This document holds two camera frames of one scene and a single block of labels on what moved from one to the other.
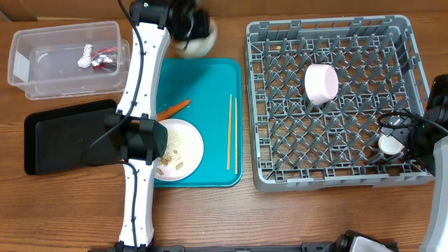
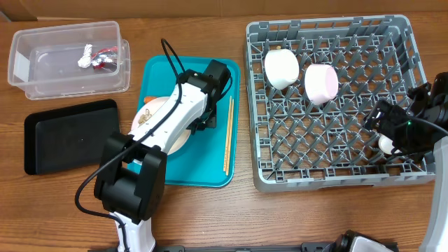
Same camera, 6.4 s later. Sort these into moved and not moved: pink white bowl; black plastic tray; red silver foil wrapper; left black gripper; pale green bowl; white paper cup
Moved: pale green bowl; left black gripper
Not moved: red silver foil wrapper; black plastic tray; pink white bowl; white paper cup
